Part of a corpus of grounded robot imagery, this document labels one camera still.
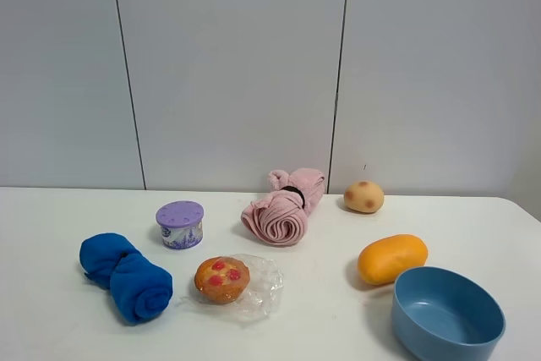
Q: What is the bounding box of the purple lidded round container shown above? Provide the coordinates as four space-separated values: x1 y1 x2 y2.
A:
156 200 204 250

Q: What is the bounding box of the blue rolled towel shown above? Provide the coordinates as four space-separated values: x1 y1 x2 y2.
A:
79 232 173 325

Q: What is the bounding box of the toy potato with brown spots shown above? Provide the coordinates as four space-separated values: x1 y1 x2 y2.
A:
343 181 385 214

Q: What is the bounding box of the clear plastic wrapper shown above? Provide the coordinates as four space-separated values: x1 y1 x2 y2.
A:
179 254 284 324

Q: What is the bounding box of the orange toy mango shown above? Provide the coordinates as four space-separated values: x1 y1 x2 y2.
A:
357 234 429 286

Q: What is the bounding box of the blue plastic bowl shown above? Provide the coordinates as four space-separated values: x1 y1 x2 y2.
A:
391 266 506 360

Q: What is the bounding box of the pink rolled towel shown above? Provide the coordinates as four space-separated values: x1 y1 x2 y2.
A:
241 168 325 247

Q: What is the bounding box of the toy muffin with red berries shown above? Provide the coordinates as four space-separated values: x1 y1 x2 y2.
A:
194 256 251 305

